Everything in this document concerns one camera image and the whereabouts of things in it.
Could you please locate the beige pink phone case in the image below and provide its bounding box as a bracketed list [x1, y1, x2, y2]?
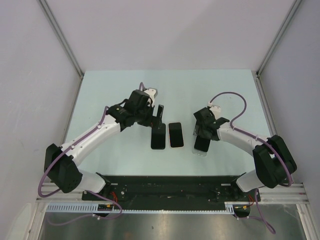
[167, 121, 185, 150]

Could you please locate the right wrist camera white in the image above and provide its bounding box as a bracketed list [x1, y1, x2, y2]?
[207, 101, 222, 119]

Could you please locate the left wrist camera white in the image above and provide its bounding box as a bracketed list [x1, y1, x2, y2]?
[144, 88, 158, 105]

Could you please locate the aluminium corner post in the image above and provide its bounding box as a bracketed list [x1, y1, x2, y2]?
[37, 0, 85, 77]
[256, 0, 305, 76]

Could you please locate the clear magsafe phone case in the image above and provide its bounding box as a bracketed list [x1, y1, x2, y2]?
[192, 129, 208, 157]

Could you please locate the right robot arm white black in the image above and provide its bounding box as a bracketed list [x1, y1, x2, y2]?
[193, 107, 297, 201]

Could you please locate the small black phone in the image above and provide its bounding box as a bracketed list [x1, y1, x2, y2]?
[194, 136, 211, 153]

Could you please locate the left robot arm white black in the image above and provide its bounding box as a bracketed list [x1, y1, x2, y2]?
[44, 88, 164, 200]

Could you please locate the left aluminium corner post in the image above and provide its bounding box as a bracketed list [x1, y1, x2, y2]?
[37, 0, 85, 77]

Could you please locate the white slotted cable duct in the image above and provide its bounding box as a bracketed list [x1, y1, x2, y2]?
[46, 202, 251, 215]

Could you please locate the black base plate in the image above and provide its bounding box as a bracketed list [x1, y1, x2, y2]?
[82, 174, 292, 221]

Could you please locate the right aluminium corner post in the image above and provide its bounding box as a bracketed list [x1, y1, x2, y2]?
[256, 0, 305, 76]

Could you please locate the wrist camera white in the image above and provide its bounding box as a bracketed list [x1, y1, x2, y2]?
[144, 88, 158, 105]
[207, 101, 222, 119]

